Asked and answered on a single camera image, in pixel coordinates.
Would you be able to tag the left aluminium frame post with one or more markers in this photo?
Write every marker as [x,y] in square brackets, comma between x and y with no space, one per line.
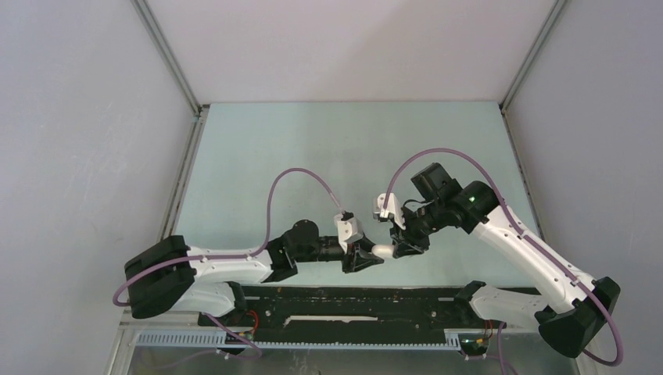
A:
[159,40]

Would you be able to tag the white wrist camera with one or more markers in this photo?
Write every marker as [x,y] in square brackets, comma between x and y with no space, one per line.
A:
[387,207]
[349,228]

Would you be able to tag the right aluminium frame post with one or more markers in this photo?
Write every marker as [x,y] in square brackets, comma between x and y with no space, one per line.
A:
[543,35]

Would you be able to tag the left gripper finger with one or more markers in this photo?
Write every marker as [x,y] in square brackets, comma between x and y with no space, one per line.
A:
[366,244]
[357,263]

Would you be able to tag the aluminium frame post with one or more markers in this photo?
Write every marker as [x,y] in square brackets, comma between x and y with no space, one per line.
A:
[159,40]
[543,35]

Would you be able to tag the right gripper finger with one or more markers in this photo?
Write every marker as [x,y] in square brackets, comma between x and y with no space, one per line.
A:
[404,249]
[398,234]

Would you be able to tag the plain white oval case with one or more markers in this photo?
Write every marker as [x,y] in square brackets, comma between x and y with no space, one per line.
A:
[384,251]

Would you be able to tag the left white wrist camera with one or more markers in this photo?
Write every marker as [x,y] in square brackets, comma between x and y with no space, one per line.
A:
[349,228]

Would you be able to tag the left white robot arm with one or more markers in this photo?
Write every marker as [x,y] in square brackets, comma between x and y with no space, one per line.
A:
[174,277]

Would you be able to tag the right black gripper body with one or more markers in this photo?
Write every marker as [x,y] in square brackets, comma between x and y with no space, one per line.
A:
[419,225]

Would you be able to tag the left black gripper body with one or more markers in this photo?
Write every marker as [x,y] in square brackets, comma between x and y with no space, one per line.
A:
[349,256]

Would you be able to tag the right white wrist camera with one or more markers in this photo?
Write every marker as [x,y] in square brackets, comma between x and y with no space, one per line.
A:
[387,207]

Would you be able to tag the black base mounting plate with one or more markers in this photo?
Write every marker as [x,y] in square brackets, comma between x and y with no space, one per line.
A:
[367,315]

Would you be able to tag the white cable duct rail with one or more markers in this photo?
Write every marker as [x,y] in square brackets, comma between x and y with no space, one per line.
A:
[218,339]

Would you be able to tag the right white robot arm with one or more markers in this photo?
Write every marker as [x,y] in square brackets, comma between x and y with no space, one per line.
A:
[570,306]

